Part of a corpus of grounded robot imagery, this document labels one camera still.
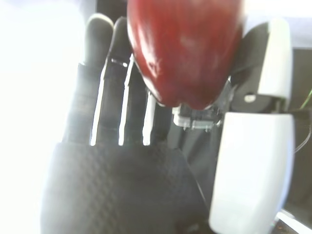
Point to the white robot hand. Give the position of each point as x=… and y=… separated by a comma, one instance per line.
x=117, y=185

